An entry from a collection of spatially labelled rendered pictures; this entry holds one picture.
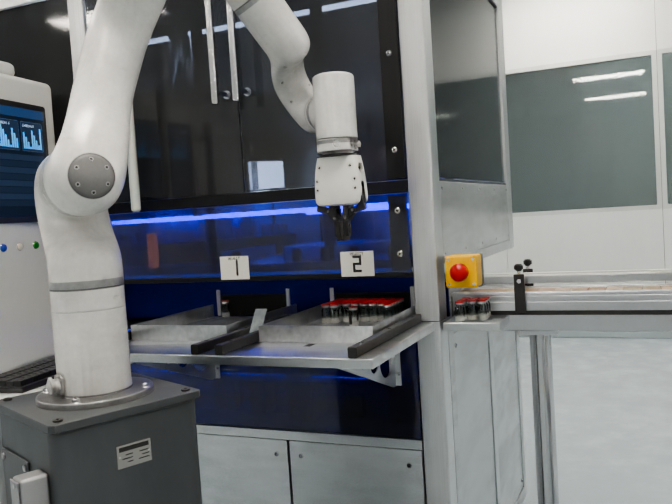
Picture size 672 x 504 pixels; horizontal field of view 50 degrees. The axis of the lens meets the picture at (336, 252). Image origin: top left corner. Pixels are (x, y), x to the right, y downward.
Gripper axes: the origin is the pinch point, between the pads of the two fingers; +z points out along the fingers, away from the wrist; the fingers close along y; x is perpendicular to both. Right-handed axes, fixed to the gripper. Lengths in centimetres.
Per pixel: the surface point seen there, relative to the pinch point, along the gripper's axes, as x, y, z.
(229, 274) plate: -22.3, 42.9, 10.3
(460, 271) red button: -20.1, -18.4, 10.9
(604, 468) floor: -182, -31, 111
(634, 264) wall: -484, -33, 53
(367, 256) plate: -23.1, 4.6, 7.0
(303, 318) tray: -17.6, 19.8, 20.9
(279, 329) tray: 3.0, 14.8, 19.9
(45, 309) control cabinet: -6, 91, 17
